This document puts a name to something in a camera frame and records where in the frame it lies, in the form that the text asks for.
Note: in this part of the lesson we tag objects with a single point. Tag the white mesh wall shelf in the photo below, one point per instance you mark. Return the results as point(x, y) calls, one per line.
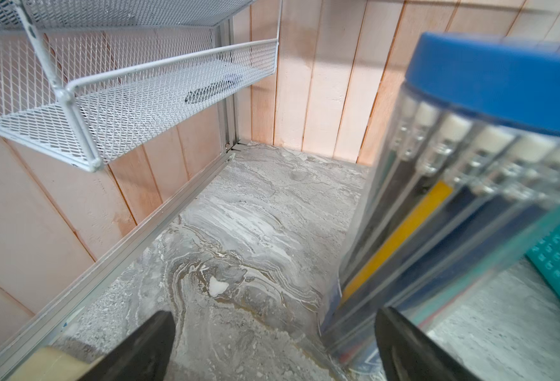
point(85, 82)

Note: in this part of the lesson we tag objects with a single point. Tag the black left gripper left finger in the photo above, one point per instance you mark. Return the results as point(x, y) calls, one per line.
point(144, 355)

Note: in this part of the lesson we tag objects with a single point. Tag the clear pencil jar blue lid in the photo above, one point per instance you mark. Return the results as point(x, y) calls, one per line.
point(468, 181)

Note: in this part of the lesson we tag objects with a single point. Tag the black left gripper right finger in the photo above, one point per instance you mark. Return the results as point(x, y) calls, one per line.
point(409, 354)

